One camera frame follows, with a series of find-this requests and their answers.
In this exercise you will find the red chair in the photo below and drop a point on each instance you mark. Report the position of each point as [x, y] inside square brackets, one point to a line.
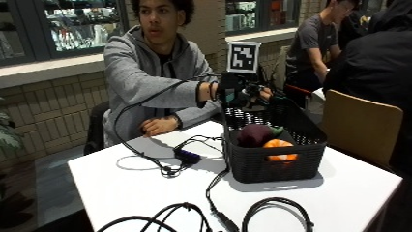
[297, 89]

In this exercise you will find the black wristband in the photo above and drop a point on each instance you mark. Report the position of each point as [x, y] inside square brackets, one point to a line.
[212, 92]

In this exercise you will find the white marker cube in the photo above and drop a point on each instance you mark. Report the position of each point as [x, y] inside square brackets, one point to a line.
[243, 57]

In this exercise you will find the black chair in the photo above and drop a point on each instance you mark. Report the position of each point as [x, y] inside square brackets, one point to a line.
[95, 129]

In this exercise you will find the purple plush eggplant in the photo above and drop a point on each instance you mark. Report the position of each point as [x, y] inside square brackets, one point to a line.
[255, 135]

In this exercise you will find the orange plush fruit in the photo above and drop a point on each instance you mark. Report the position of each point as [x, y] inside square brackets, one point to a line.
[280, 144]

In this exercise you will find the person in grey hoodie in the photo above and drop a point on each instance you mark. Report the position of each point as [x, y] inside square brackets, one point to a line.
[137, 67]

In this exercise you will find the black plastic basket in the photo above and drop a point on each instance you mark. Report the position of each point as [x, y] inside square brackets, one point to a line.
[275, 167]

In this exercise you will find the shop window with shelves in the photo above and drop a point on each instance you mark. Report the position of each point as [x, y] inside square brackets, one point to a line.
[257, 14]
[81, 25]

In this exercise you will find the wooden chair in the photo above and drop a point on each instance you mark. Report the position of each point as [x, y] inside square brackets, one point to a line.
[360, 125]

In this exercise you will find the green plant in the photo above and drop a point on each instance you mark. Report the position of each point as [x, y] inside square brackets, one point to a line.
[7, 132]

